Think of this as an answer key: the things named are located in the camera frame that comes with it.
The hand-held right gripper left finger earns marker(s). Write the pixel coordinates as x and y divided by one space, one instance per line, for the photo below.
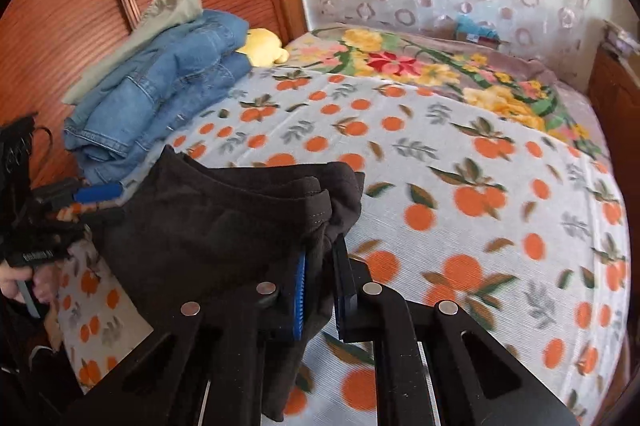
300 301

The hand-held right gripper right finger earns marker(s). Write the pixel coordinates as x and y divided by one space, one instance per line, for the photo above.
345 301

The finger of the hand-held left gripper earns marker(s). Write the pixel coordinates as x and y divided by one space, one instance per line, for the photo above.
100 217
100 192

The black pants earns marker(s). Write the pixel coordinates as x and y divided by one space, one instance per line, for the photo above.
210 231

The folded grey-green pants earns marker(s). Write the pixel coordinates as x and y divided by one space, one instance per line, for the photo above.
145 30

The person's left hand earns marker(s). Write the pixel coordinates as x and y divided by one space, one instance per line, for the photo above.
20 281

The folded blue jeans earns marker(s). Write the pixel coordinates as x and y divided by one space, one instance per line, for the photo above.
160 90

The orange print bedsheet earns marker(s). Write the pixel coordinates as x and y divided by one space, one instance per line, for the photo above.
475 216

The yellow plush toy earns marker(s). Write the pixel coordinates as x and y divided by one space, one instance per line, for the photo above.
262 45

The floral blanket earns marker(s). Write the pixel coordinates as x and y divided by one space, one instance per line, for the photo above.
450 70

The blue cloth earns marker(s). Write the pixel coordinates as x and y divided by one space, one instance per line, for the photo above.
472 24

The wooden sideboard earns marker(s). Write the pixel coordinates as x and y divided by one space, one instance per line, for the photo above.
617 95

